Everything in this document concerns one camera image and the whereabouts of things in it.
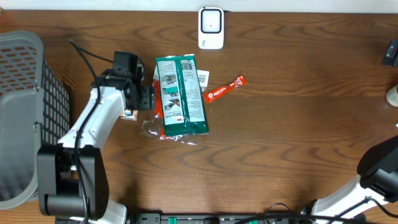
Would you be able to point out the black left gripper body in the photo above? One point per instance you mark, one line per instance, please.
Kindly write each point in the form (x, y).
(147, 97)

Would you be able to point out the orange tissue pack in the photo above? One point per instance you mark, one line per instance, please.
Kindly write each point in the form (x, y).
(131, 115)

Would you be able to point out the red dustpan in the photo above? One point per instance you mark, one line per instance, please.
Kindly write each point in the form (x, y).
(155, 128)

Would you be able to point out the green grip gloves package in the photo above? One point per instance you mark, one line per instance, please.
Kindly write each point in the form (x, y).
(181, 96)

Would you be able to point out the red snack stick packet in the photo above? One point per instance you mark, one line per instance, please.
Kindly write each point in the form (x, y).
(217, 93)

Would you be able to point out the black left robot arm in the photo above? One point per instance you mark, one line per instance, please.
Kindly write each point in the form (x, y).
(71, 177)

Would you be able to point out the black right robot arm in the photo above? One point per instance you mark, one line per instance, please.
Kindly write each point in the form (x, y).
(374, 186)

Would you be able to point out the white barcode scanner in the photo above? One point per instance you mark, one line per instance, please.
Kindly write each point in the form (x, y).
(211, 28)

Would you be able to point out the grey plastic basket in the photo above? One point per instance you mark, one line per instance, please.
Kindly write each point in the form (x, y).
(35, 110)

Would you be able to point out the black mounting rail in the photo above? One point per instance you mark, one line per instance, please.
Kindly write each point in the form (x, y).
(227, 218)

